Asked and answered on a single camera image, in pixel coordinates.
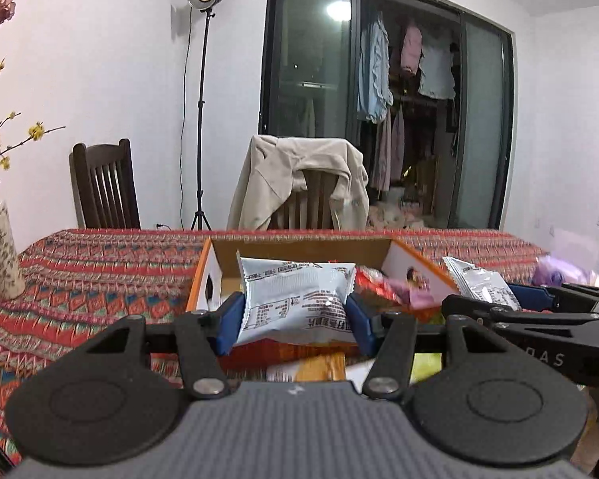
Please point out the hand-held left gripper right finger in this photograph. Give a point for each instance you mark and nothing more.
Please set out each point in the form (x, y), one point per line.
(357, 324)

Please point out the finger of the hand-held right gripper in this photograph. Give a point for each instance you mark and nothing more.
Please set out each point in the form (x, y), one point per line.
(469, 305)
(529, 293)

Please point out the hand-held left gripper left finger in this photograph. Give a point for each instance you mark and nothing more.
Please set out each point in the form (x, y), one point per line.
(232, 322)

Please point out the red snack packet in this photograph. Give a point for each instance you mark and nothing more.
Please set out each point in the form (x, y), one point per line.
(374, 279)

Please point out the pink snack packet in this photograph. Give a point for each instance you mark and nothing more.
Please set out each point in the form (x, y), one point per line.
(417, 300)

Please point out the gold cookie snack packet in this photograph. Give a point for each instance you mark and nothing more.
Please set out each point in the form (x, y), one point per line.
(324, 366)

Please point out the grey white snack packet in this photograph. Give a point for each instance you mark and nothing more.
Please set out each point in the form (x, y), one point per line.
(294, 304)

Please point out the orange cardboard box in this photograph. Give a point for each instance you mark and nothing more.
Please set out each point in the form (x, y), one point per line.
(299, 249)

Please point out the purple tissue pack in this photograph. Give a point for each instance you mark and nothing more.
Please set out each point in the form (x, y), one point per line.
(559, 272)

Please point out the long white green snack packet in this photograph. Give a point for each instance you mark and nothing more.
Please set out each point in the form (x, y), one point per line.
(424, 366)

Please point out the brown wooden chair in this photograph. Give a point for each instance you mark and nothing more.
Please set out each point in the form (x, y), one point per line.
(314, 199)

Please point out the red patterned tablecloth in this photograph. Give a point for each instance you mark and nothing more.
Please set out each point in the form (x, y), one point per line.
(105, 269)

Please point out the beige jacket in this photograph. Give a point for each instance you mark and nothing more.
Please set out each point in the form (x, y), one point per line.
(279, 169)

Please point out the lilac hanging garment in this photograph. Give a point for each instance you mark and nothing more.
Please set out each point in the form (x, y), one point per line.
(397, 144)

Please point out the pale pink hanging garment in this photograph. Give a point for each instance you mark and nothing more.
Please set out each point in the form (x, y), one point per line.
(382, 149)

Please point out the dark wooden chair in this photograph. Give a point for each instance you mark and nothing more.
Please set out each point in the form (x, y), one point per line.
(105, 154)

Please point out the white hanging shirt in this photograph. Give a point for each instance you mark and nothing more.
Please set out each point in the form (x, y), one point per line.
(437, 75)

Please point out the floral ceramic vase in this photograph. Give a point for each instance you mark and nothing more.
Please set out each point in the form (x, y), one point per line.
(0, 249)

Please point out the light blue hanging shirt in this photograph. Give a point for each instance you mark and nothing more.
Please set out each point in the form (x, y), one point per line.
(374, 70)

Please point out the sliding glass door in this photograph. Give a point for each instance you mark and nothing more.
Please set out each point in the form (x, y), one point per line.
(304, 35)

